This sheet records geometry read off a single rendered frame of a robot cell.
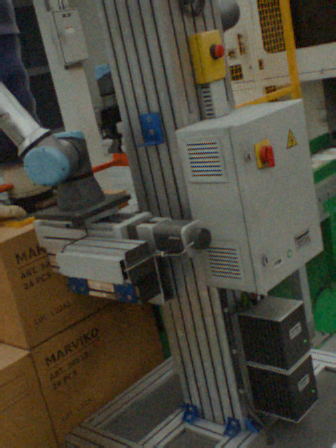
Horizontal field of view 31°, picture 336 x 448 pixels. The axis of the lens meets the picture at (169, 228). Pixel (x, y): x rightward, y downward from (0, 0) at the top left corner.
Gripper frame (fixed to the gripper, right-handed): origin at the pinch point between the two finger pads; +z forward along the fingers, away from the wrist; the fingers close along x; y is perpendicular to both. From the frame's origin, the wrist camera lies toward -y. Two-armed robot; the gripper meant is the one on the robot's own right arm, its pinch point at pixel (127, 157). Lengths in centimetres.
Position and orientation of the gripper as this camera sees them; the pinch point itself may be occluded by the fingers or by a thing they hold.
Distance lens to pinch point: 237.1
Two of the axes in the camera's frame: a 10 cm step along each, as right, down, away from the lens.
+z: 1.9, 9.4, 2.8
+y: -6.8, 3.3, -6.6
